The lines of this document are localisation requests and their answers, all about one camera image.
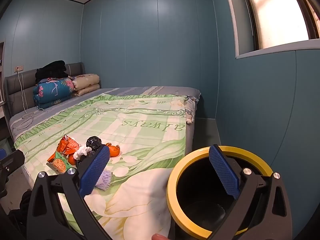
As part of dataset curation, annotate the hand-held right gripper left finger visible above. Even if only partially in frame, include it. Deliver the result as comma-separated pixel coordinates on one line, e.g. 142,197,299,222
26,145,111,240

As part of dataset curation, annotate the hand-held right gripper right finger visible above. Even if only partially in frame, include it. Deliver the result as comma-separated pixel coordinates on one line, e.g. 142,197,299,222
208,144,293,240

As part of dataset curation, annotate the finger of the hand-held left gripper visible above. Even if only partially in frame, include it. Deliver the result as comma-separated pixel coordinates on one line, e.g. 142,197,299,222
0,149,26,172

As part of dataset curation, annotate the white tissue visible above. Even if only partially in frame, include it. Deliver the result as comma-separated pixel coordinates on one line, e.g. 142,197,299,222
74,145,93,161

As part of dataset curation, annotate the large orange peel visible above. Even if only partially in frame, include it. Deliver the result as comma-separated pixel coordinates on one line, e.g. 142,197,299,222
105,142,121,158

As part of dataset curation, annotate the black plastic bag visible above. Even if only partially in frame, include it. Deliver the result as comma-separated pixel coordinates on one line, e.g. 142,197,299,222
86,136,103,152

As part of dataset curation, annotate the black bin with yellow rim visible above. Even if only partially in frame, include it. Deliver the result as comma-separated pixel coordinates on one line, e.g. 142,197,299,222
166,146,274,240

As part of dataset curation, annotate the orange snack packet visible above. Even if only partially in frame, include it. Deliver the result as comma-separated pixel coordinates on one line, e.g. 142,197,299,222
47,134,81,163

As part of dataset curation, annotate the green instant noodle packet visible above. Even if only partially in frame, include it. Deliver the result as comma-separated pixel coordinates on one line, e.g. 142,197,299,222
46,151,73,174

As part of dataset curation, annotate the green floral bedspread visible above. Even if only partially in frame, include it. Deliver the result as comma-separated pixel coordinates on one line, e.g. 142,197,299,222
14,93,196,240

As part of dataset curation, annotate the grey padded headboard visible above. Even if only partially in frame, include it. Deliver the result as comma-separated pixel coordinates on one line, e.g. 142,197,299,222
4,62,86,120

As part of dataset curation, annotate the cartoon printed cloth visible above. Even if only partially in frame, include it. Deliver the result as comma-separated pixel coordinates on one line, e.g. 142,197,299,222
184,96,201,126

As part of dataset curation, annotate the blue floral folded quilt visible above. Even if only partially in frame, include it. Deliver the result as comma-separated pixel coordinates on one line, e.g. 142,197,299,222
33,77,77,109

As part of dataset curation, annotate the beige folded quilt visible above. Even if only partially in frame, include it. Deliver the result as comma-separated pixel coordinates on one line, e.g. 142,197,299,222
71,74,101,97

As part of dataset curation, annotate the black clothing pile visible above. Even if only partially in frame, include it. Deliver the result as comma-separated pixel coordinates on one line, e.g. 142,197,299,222
35,60,70,83

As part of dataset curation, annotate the bed with green floral sheet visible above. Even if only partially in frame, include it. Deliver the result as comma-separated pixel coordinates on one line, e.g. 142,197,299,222
9,86,202,240

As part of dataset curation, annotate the window with frosted glass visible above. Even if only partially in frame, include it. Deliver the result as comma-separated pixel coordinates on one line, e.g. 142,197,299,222
222,0,320,59

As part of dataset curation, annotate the white charging cable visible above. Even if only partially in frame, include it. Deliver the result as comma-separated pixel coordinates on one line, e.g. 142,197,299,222
16,69,44,131

